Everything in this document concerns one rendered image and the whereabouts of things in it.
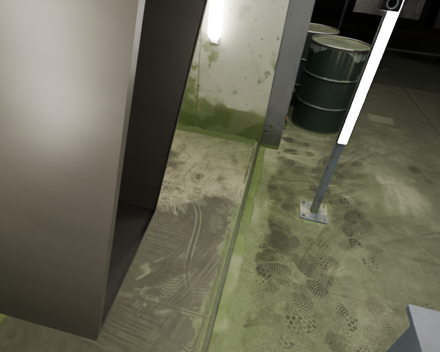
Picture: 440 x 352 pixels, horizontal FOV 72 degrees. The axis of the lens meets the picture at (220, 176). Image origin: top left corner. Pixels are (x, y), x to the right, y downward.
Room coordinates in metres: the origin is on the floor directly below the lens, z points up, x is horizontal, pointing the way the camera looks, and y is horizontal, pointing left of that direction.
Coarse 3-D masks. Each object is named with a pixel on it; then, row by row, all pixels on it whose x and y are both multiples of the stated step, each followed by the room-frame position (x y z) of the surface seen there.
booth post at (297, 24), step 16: (304, 0) 2.51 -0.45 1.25; (288, 16) 2.53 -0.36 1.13; (304, 16) 2.51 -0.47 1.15; (288, 32) 2.52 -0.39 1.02; (304, 32) 2.51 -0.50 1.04; (288, 48) 2.52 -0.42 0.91; (288, 64) 2.52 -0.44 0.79; (288, 80) 2.51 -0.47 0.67; (272, 96) 2.53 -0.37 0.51; (288, 96) 2.51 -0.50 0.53; (272, 112) 2.52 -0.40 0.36; (272, 128) 2.52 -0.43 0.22; (272, 144) 2.51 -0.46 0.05
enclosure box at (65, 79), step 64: (0, 0) 0.42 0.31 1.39; (64, 0) 0.42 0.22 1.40; (128, 0) 0.41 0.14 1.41; (192, 0) 1.01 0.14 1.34; (0, 64) 0.42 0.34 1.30; (64, 64) 0.42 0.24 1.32; (128, 64) 0.41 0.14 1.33; (0, 128) 0.43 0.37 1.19; (64, 128) 0.42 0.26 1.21; (128, 128) 1.02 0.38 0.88; (0, 192) 0.43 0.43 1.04; (64, 192) 0.42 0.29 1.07; (128, 192) 1.03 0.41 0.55; (0, 256) 0.43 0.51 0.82; (64, 256) 0.42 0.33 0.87; (128, 256) 0.74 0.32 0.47; (64, 320) 0.43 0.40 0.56
